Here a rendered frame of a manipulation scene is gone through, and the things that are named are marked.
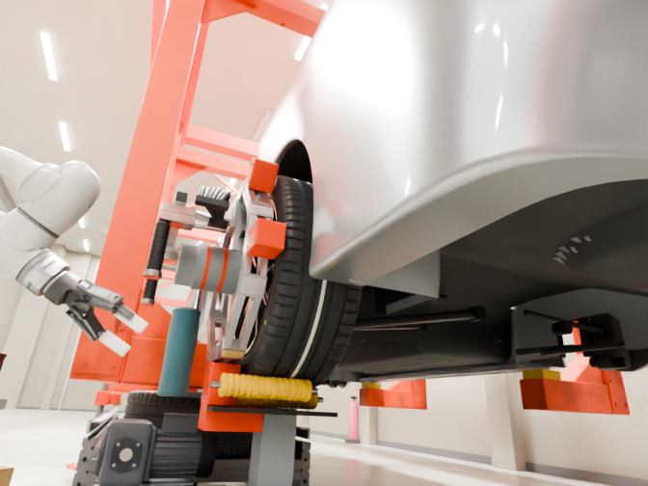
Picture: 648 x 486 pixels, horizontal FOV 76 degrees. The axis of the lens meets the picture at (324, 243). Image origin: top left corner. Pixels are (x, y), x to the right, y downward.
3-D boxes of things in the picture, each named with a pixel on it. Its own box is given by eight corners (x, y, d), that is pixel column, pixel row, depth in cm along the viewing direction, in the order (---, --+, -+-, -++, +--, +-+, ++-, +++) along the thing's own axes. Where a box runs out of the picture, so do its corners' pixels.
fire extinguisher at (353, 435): (365, 444, 663) (365, 396, 690) (349, 444, 652) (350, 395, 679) (356, 442, 688) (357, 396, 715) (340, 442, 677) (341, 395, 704)
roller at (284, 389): (320, 402, 112) (321, 379, 114) (210, 395, 101) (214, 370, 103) (312, 402, 117) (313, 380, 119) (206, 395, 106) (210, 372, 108)
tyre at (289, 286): (394, 227, 101) (321, 174, 160) (305, 205, 93) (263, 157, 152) (316, 439, 119) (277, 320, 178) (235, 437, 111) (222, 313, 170)
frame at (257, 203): (259, 353, 97) (280, 158, 118) (231, 351, 95) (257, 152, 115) (218, 368, 144) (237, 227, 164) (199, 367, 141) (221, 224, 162)
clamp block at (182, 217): (194, 225, 109) (198, 206, 111) (158, 217, 106) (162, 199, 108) (192, 231, 113) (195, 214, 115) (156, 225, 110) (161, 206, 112)
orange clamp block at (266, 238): (274, 260, 107) (284, 249, 99) (244, 255, 104) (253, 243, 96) (276, 235, 109) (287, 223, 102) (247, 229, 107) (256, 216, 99)
